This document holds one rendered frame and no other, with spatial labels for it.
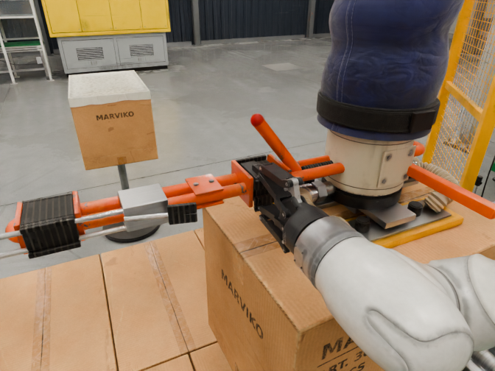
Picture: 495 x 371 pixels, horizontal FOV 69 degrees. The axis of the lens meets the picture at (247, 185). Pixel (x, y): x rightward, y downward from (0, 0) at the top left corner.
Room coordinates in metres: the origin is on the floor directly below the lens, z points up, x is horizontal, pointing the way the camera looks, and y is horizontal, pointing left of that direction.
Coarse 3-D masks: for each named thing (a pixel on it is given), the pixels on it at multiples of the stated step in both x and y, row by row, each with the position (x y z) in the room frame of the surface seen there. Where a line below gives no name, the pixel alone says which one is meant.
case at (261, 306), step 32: (416, 192) 0.78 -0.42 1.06; (224, 224) 0.63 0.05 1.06; (256, 224) 0.63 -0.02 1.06; (480, 224) 0.65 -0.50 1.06; (224, 256) 0.60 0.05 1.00; (256, 256) 0.53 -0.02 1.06; (288, 256) 0.53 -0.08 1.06; (416, 256) 0.53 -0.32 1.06; (448, 256) 0.53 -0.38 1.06; (224, 288) 0.61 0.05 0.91; (256, 288) 0.48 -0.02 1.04; (288, 288) 0.45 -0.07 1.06; (224, 320) 0.61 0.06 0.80; (256, 320) 0.47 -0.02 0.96; (288, 320) 0.39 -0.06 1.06; (320, 320) 0.38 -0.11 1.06; (224, 352) 0.61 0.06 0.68; (256, 352) 0.47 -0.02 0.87; (288, 352) 0.38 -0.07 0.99; (320, 352) 0.38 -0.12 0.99; (352, 352) 0.42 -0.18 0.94
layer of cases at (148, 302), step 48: (192, 240) 1.26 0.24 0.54; (0, 288) 0.98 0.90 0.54; (48, 288) 0.98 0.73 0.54; (96, 288) 0.98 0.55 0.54; (144, 288) 0.98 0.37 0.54; (192, 288) 0.98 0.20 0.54; (0, 336) 0.77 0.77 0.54; (48, 336) 0.77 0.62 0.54; (96, 336) 0.77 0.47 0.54; (144, 336) 0.77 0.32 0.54; (192, 336) 0.77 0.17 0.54
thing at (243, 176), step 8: (232, 160) 0.61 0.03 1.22; (240, 160) 0.63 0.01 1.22; (248, 160) 0.63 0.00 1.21; (256, 160) 0.64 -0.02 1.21; (264, 160) 0.64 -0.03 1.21; (272, 160) 0.63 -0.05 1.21; (232, 168) 0.61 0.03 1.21; (240, 168) 0.58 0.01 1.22; (288, 168) 0.58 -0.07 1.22; (240, 176) 0.58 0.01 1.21; (248, 176) 0.55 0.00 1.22; (248, 184) 0.55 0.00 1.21; (256, 184) 0.54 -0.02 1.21; (248, 192) 0.55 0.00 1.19; (256, 192) 0.55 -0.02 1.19; (264, 192) 0.55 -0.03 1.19; (248, 200) 0.54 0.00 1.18; (256, 200) 0.54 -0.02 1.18; (264, 200) 0.55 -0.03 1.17; (272, 200) 0.55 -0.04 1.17
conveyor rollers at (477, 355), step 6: (474, 354) 0.71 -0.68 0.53; (480, 354) 0.71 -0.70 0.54; (486, 354) 0.70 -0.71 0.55; (492, 354) 0.70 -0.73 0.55; (474, 360) 0.71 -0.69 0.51; (480, 360) 0.69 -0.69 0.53; (486, 360) 0.69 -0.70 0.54; (492, 360) 0.68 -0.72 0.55; (486, 366) 0.68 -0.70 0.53; (492, 366) 0.67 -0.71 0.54
